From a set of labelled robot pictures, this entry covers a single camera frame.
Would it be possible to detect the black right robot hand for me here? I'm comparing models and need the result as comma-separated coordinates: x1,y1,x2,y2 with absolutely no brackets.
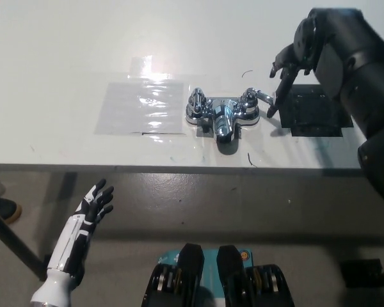
267,8,384,119

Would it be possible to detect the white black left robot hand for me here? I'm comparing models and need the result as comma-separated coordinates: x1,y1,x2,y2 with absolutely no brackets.
46,178,115,283

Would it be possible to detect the chrome faucet handle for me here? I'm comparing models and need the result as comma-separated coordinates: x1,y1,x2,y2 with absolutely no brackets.
239,86,275,112
188,88,206,115

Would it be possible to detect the chrome two-handle faucet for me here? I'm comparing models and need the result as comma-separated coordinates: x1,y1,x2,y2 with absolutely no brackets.
184,86,275,144

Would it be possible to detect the black teal robot torso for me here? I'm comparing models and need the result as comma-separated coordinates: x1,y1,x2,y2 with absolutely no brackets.
142,243,297,307

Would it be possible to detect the black table leg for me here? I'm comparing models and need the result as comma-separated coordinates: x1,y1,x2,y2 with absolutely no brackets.
0,201,48,282

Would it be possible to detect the black tape square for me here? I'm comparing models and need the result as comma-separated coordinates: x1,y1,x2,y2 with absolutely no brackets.
276,83,353,138

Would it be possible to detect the black shoe tan sole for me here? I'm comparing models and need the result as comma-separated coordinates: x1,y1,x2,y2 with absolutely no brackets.
0,197,22,224

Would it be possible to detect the grey transparent plastic sheet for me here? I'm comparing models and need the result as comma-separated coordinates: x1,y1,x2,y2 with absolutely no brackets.
95,82,186,136

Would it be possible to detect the black floor foot plate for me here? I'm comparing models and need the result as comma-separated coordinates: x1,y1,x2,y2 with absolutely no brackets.
339,258,382,288

